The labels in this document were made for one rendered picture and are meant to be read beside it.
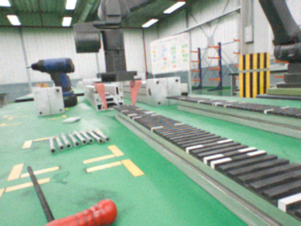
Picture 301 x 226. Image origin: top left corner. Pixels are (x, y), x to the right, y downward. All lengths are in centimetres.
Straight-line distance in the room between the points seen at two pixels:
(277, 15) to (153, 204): 77
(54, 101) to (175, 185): 69
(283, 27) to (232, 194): 75
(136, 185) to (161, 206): 5
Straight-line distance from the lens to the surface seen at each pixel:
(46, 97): 86
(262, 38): 403
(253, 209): 18
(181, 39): 649
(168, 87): 78
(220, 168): 17
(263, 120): 42
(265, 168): 18
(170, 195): 21
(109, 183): 24
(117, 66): 60
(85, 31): 61
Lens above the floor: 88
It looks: 10 degrees down
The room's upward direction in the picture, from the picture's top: 5 degrees counter-clockwise
